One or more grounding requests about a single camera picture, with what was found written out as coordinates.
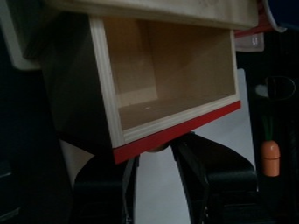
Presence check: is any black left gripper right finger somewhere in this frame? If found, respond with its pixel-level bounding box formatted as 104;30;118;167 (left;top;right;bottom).
169;131;270;224

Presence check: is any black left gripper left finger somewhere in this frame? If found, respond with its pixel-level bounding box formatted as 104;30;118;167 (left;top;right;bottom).
70;155;140;224

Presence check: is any wooden drawer with red front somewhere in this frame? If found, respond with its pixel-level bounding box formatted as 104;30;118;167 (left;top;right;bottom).
39;14;242;165

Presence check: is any wooden drawer cabinet box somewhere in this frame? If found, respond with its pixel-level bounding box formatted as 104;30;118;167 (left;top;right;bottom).
22;0;260;60

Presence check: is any white cutting board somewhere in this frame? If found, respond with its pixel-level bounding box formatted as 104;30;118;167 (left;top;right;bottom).
57;67;258;224

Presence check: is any orange toy carrot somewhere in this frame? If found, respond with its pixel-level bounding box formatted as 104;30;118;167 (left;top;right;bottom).
258;114;281;179

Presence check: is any small black round object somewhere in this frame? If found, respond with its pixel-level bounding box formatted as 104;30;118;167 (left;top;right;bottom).
254;74;297;102

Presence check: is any translucent pink cup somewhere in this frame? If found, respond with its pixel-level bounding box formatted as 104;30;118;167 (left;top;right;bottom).
233;0;289;53

